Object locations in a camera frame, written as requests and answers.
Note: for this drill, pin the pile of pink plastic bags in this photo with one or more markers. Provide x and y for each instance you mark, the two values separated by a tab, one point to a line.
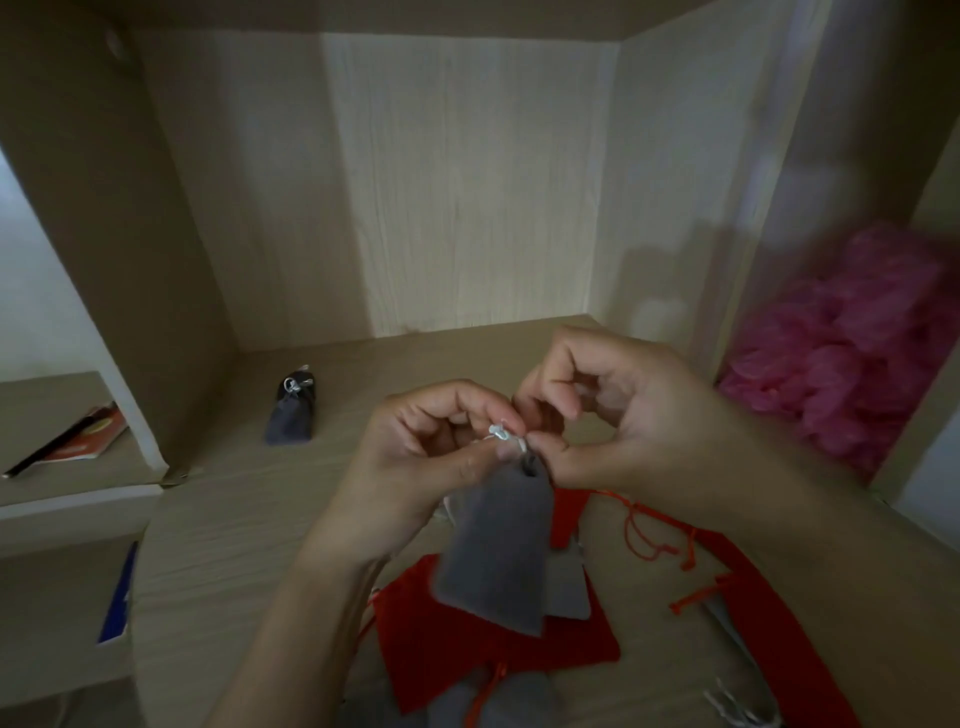
855	352

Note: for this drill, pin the person's left forearm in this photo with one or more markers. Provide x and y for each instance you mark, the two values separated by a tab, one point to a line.
300	645

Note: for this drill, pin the person's left hand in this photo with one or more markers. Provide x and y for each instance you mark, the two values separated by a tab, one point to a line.
390	495

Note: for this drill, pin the person's right hand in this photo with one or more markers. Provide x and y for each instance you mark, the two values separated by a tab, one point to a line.
652	435

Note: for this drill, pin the red book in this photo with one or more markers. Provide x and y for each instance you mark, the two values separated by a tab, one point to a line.
94	439

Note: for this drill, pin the tied dark grey pouch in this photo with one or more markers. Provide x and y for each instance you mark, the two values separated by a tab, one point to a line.
291	416

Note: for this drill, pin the light wooden shelf unit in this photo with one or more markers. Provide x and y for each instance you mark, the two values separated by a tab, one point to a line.
465	187

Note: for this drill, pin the person's left thumb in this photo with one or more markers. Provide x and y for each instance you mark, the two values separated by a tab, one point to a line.
472	465

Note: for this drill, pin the person's right middle finger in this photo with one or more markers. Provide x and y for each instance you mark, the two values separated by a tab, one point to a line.
564	382

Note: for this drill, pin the person's right thumb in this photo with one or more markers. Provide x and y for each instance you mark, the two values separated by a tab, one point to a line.
574	461

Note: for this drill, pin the blue booklet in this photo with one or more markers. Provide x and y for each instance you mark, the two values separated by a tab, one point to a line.
120	600

